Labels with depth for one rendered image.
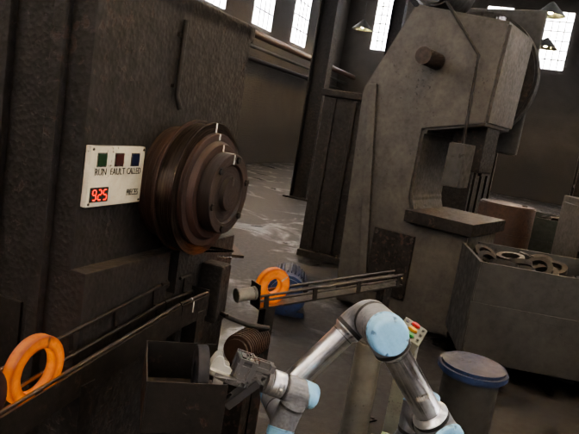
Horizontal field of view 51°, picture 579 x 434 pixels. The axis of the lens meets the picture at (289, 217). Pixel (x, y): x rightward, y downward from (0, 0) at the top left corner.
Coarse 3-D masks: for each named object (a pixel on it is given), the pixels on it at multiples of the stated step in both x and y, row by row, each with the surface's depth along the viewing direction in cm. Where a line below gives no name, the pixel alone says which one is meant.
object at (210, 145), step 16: (208, 144) 202; (224, 144) 209; (192, 160) 195; (208, 160) 200; (192, 176) 196; (192, 192) 196; (192, 208) 197; (192, 224) 201; (192, 240) 206; (208, 240) 216
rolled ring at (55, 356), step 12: (36, 336) 152; (48, 336) 154; (24, 348) 148; (36, 348) 150; (48, 348) 155; (60, 348) 159; (12, 360) 146; (24, 360) 147; (48, 360) 159; (60, 360) 160; (12, 372) 145; (48, 372) 159; (60, 372) 161; (12, 384) 145; (36, 384) 157; (12, 396) 146
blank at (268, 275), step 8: (264, 272) 252; (272, 272) 252; (280, 272) 254; (264, 280) 251; (280, 280) 255; (288, 280) 257; (264, 288) 252; (280, 288) 256; (288, 288) 258; (272, 296) 255
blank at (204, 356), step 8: (200, 344) 168; (200, 352) 163; (208, 352) 164; (192, 360) 174; (200, 360) 162; (208, 360) 162; (192, 368) 172; (200, 368) 160; (208, 368) 161; (192, 376) 170; (200, 376) 160; (208, 376) 160
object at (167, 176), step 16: (192, 128) 202; (208, 128) 203; (224, 128) 214; (176, 144) 196; (192, 144) 196; (176, 160) 193; (160, 176) 193; (176, 176) 191; (160, 192) 193; (176, 192) 193; (160, 208) 195; (176, 208) 195; (160, 224) 198; (176, 224) 197; (176, 240) 199
